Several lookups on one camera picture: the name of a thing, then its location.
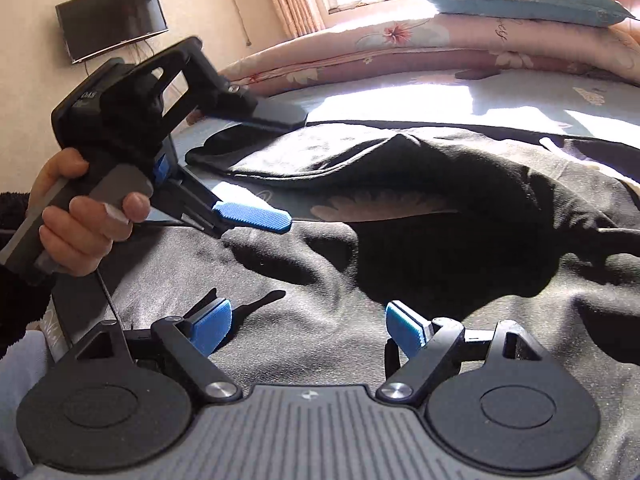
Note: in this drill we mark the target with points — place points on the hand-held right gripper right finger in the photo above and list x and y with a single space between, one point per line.
407 330

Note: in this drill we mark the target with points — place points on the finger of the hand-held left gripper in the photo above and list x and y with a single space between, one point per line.
270 115
255 215

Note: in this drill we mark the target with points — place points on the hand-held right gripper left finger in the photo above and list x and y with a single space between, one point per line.
212 327

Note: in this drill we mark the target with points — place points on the black printed sweatshirt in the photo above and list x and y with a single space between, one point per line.
350 270

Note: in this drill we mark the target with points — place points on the person's left hand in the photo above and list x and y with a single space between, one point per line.
75 240

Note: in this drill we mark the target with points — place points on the black flat television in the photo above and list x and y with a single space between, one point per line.
110 20

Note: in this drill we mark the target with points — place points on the pink floral quilt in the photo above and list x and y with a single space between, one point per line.
450 40

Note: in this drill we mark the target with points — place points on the dark rectangular object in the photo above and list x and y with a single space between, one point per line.
477 74

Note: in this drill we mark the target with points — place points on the blue floral bed sheet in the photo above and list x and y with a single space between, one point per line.
500 95

